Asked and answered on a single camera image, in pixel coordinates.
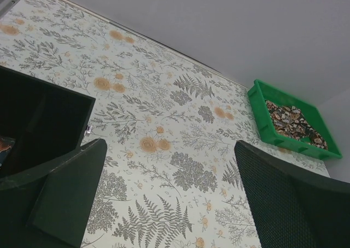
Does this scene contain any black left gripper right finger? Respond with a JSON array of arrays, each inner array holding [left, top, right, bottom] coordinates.
[[234, 140, 349, 247]]

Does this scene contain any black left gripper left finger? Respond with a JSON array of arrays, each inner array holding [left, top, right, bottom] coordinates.
[[1, 139, 107, 247]]

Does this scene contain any floral tie in tray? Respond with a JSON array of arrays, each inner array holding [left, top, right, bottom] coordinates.
[[265, 100, 328, 150]]

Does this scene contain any black display box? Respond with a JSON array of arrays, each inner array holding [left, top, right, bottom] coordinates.
[[1, 67, 95, 177]]

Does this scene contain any green plastic tray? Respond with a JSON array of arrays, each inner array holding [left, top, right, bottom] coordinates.
[[247, 79, 342, 160]]

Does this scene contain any floral patterned table mat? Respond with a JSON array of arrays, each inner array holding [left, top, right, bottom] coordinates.
[[1, 0, 328, 247]]

